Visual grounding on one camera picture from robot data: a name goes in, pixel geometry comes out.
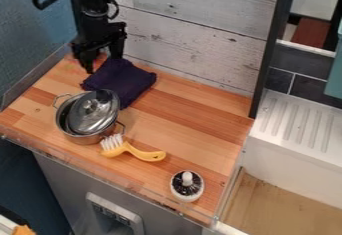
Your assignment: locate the yellow brush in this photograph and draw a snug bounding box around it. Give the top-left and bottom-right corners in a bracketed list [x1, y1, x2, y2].
[98, 133, 169, 163]

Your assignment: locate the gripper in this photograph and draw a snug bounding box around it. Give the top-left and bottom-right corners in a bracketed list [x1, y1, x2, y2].
[70, 10, 129, 75]

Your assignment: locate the purple cloth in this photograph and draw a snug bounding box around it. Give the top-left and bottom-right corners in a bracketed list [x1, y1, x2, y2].
[78, 57, 158, 110]

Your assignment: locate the white toy sink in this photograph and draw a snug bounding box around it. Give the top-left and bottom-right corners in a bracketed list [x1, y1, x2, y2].
[241, 0, 342, 210]

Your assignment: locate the silver pot lid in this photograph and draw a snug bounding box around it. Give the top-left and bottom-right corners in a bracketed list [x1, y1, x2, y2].
[65, 89, 122, 136]

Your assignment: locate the silver pot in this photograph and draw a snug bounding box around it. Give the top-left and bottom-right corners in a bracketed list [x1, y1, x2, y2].
[50, 90, 127, 146]

